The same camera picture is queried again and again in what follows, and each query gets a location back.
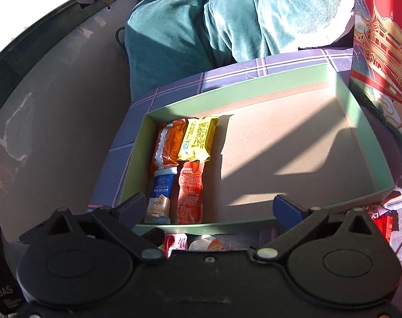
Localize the yellow snack packet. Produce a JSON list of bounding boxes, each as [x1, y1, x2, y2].
[[177, 116, 220, 162]]

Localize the orange-red drink pouch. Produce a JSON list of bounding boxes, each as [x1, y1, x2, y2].
[[176, 161, 206, 225]]

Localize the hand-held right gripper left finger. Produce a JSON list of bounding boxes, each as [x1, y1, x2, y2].
[[18, 193, 164, 261]]

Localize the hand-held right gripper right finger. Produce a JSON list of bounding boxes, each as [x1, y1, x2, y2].
[[254, 195, 388, 262]]

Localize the blue and white cracker packet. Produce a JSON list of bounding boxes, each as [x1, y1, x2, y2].
[[144, 169, 178, 225]]

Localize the black strap handle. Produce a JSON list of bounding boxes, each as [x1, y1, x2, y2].
[[115, 26, 129, 49]]

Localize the green cardboard box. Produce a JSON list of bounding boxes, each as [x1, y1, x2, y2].
[[113, 62, 395, 236]]

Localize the white and orange jelly cup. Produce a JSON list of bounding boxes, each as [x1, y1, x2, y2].
[[189, 235, 225, 251]]

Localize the pink and white snack packet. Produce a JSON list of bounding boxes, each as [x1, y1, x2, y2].
[[361, 204, 392, 221]]

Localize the orange snack packet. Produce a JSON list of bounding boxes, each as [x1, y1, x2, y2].
[[149, 119, 188, 175]]

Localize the red snack packet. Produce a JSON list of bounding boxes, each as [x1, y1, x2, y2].
[[374, 214, 395, 244]]

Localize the red printed gift box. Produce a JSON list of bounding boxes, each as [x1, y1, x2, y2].
[[349, 0, 402, 156]]

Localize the purple plaid bed sheet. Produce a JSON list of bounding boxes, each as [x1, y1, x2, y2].
[[88, 47, 402, 274]]

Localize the teal fleece blanket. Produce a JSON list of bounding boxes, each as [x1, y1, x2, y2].
[[125, 0, 356, 101]]

